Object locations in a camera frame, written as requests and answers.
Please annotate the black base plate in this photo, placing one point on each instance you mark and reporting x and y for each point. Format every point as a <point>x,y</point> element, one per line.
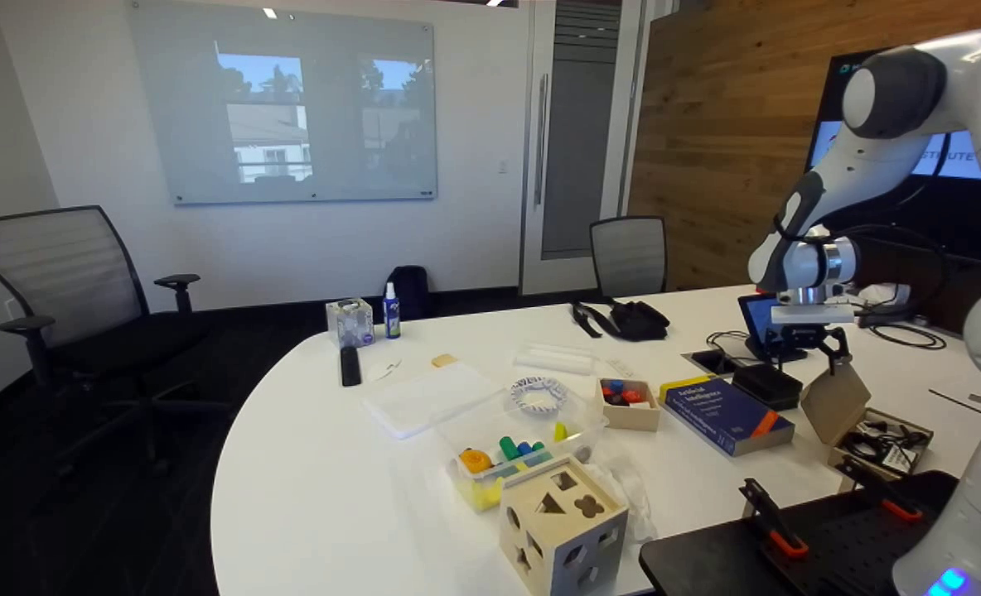
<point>834,550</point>

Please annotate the blue textbook with orange stripe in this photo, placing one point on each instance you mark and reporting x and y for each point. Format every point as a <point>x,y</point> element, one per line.
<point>728,419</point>

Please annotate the wooden shape sorter box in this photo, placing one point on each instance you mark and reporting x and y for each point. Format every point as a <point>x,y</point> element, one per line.
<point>560,533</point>

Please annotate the black backpack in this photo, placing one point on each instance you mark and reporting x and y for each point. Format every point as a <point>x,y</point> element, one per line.
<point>408,290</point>

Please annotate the clear plastic container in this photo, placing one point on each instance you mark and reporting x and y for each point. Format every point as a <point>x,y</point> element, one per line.
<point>513,470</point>

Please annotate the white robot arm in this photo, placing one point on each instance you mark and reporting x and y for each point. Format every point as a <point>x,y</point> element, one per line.
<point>954,120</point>

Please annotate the orange round block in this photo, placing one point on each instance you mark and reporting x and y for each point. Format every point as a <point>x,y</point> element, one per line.
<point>475,457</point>

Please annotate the yellow notepad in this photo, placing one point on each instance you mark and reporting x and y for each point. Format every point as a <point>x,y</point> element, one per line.
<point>684,385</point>

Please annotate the small yellow scrap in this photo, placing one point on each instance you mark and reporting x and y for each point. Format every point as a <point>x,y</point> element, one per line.
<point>442,359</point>

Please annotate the black mesh office chair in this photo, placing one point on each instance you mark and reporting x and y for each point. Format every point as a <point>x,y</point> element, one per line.
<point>70,301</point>

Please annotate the white framed black device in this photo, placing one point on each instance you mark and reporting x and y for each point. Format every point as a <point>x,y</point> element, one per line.
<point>714,359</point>

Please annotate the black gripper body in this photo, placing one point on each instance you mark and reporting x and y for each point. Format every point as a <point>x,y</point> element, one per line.
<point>821,314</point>

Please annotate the yellow rectangular block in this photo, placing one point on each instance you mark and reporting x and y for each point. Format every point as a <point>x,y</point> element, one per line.
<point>560,433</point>

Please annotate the blue cylinder block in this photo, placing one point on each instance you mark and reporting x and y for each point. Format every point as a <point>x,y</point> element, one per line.
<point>530,448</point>

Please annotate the black office chair back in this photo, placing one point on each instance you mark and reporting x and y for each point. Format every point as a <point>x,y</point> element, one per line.
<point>626,254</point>

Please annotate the small water bottle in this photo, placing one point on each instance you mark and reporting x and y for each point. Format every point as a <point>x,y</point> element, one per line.
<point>392,316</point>

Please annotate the clear plastic cup box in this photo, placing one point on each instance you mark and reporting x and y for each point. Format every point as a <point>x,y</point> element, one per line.
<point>348,324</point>

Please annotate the brown cardboard box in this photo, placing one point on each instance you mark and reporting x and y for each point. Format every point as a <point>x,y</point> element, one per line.
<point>844,402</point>

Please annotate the black shoulder bag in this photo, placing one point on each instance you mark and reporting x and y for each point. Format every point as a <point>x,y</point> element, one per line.
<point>638,318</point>

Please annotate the yellow wedge block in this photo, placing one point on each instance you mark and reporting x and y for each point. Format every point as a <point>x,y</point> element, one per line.
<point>484,496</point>

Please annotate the green cylinder block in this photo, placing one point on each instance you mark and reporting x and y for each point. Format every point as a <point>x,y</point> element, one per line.
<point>508,448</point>

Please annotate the glass whiteboard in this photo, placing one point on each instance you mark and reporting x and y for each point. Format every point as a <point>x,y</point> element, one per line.
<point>293,101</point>

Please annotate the black square device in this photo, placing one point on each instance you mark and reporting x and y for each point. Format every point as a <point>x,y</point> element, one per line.
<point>768,385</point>

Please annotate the black remote control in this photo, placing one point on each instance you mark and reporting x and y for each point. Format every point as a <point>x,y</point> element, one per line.
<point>348,367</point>

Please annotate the black clamp with orange grip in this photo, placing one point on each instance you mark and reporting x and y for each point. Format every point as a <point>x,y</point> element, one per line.
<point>775,518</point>
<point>884,497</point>

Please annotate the small wooden tray box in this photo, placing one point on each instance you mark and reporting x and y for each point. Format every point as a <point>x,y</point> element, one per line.
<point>626,411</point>

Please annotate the wall monitor screen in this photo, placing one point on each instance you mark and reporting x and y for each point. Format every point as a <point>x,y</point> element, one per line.
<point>960,155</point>

